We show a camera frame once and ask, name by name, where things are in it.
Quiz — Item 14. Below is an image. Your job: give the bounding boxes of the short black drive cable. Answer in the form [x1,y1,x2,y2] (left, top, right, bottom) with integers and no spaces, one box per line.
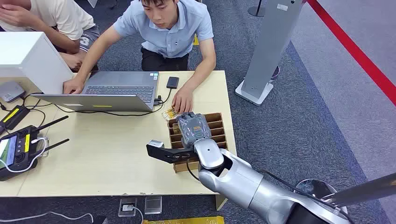
[154,88,173,106]

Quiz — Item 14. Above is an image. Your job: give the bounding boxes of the long black laptop cable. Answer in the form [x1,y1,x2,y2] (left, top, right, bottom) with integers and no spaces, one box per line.
[54,98,164,118]

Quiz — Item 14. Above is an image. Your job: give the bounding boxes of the white socket cable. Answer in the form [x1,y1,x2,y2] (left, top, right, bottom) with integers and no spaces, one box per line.
[131,206,145,224]

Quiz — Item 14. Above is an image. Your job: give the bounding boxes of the small grey box device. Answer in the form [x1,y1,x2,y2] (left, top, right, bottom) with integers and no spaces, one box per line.
[0,81,27,104]

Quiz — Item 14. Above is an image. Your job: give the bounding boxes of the grey laptop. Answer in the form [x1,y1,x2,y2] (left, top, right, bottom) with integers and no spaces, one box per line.
[31,71,160,113]

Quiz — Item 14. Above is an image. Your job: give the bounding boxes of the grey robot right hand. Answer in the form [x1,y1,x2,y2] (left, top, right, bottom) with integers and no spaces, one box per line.
[177,112,213,149]

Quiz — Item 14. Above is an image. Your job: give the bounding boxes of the white controller cable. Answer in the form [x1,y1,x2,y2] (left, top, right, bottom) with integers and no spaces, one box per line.
[0,137,50,174]

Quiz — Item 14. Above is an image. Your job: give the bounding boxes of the person's right hand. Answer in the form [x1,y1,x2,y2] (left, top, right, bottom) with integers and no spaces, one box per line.
[63,78,85,95]
[60,51,88,71]

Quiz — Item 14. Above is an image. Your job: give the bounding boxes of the grey kiosk stand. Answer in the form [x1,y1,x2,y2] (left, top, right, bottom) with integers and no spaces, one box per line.
[234,0,306,107]

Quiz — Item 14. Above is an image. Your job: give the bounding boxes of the black remote controller with antennas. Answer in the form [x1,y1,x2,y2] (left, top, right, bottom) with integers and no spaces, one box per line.
[0,115,71,182]

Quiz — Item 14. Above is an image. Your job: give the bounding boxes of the person's left hand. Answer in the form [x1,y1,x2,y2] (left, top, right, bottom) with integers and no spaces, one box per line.
[0,4,34,31]
[171,87,194,114]

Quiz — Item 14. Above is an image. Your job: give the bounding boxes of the long white floor cable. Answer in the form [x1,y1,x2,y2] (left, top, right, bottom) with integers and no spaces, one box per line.
[0,210,94,224]

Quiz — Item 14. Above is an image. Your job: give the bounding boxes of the white box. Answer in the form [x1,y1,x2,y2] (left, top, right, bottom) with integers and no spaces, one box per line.
[0,32,75,95]

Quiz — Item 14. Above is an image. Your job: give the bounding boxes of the chrome stanchion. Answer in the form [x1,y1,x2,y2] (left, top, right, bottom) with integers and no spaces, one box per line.
[293,172,396,217]

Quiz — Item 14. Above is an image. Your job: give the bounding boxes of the red barrier belt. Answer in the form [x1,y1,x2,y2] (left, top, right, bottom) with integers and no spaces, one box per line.
[306,0,396,107]

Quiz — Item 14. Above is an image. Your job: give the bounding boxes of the slotted cardboard card holder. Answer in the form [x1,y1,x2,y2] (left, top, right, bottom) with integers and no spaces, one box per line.
[167,112,229,174]

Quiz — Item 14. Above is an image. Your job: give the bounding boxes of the floor socket with white plug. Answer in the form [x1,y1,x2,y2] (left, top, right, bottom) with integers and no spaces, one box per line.
[118,196,138,218]

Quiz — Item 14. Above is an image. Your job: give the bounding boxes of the round stanchion base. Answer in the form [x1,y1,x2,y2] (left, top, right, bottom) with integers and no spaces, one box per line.
[247,0,267,18]

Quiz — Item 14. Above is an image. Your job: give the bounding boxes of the black external drive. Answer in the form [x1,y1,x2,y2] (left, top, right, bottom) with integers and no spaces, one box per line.
[166,76,180,90]

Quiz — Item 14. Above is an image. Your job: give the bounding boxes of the yellow floor tape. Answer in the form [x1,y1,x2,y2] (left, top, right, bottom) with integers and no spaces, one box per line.
[141,216,225,224]

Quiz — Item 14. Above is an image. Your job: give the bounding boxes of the yellow card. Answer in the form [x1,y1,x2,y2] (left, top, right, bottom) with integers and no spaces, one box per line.
[161,106,183,121]

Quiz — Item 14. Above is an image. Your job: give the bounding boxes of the black device with yellow stripe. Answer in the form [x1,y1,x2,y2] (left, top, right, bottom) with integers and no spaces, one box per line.
[0,105,31,135]

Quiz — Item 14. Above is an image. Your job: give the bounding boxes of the person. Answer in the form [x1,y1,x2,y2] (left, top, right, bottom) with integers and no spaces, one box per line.
[0,0,100,72]
[63,0,217,114]

